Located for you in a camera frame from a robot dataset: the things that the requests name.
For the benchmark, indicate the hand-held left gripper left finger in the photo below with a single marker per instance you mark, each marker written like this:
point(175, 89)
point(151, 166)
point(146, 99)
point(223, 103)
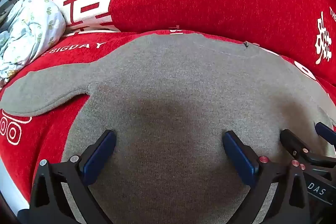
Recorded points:
point(99, 158)

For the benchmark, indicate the grey knit sweater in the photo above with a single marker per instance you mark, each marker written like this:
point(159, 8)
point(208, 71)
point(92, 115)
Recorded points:
point(168, 82)

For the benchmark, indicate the red printed sofa seat cover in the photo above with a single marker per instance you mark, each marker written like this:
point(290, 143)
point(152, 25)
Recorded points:
point(39, 140)

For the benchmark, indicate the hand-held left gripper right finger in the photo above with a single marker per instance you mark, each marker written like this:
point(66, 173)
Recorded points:
point(240, 158)

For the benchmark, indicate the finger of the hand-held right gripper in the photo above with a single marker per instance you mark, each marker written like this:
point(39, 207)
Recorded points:
point(291, 140)
point(326, 132)

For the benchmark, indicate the white floral cloth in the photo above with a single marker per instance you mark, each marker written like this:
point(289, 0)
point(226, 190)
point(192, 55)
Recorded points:
point(31, 27)

